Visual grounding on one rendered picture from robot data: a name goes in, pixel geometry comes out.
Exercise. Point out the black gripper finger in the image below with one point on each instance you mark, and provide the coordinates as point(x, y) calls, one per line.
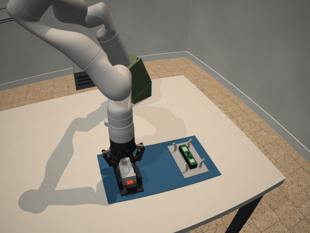
point(115, 161)
point(138, 156)

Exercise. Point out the blue flat mat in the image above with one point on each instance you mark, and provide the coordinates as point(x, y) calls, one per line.
point(164, 166)

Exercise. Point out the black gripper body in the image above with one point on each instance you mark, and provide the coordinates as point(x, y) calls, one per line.
point(116, 147)

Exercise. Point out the grey rectangular cover with black slots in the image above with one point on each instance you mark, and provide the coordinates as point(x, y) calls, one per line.
point(126, 171)

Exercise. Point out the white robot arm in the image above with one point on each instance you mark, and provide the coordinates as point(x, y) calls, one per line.
point(113, 79)

